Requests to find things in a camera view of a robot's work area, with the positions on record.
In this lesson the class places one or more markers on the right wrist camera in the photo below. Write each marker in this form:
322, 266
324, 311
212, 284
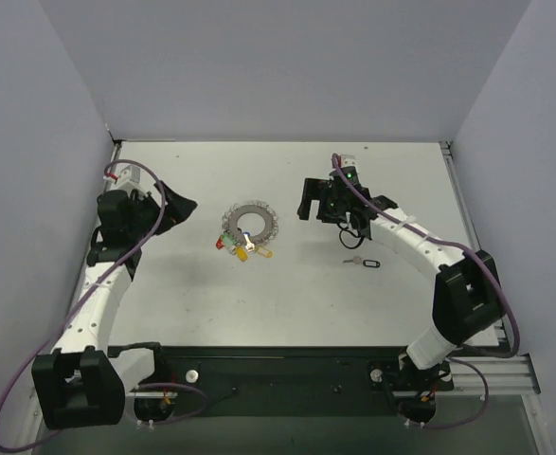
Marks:
347, 161

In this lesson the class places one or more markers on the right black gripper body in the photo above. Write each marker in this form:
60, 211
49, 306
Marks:
319, 200

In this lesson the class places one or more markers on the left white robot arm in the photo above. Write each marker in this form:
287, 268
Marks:
77, 383

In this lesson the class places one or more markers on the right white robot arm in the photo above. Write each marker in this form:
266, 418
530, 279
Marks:
465, 306

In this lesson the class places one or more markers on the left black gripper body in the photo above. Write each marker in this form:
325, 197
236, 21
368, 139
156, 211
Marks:
162, 209

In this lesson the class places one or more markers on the yellow key tag right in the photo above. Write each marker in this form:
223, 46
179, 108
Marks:
264, 252

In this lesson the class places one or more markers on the silver key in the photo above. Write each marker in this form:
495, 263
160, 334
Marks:
354, 260

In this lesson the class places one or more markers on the yellow key tag left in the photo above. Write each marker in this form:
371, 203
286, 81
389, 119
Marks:
241, 254

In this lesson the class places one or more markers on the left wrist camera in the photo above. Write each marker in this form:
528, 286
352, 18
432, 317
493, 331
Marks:
129, 179

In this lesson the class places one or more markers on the yellow key tag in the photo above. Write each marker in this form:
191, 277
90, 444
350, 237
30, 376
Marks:
241, 254
264, 252

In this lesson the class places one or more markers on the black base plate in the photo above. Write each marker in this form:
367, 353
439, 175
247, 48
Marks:
286, 382

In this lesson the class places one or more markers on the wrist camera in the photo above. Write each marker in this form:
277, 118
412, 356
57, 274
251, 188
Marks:
129, 179
347, 161

